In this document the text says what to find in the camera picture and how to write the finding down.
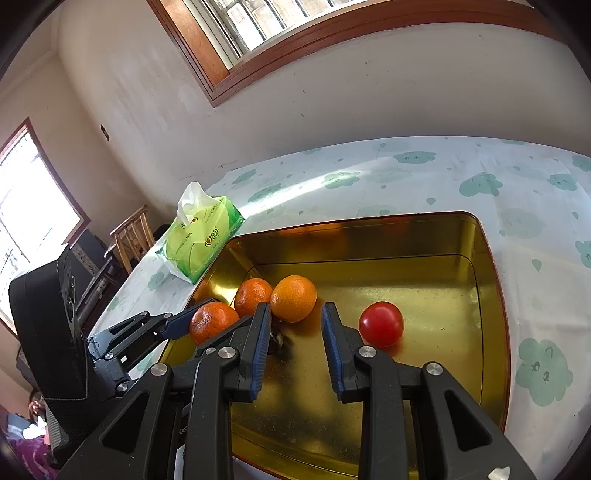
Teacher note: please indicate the speckled orange mandarin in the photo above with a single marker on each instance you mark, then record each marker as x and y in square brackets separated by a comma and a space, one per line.
[213, 321]

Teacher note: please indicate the green tissue pack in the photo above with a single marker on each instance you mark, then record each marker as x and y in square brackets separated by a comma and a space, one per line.
[203, 230]

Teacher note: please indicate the red and gold tin box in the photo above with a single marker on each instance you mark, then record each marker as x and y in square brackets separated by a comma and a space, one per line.
[415, 277]

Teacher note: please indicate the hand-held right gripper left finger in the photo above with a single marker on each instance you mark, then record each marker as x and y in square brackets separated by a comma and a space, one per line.
[263, 350]

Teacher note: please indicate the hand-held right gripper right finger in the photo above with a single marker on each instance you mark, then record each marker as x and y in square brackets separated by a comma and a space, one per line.
[332, 353]

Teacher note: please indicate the dark cabinet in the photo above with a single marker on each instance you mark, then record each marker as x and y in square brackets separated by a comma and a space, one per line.
[90, 258]

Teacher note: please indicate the dark wall plate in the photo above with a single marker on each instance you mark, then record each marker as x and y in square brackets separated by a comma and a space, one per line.
[105, 132]

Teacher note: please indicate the wrinkled dark passion fruit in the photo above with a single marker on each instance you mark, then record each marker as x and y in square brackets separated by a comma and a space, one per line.
[278, 340]

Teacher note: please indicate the brown framed barred window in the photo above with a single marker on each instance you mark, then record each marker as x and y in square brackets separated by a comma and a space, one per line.
[221, 50]

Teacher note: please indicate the red tomato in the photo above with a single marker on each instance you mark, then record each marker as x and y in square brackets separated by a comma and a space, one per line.
[381, 324]

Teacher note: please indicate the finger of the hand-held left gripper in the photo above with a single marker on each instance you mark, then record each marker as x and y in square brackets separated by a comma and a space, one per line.
[178, 324]
[115, 371]

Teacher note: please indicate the person's purple clothing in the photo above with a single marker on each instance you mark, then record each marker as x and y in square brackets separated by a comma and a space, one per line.
[23, 452]

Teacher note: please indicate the brown framed side window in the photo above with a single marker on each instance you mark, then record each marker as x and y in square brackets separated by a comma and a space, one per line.
[27, 207]

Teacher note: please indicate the wooden chair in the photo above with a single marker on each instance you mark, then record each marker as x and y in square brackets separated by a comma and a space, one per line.
[134, 235]

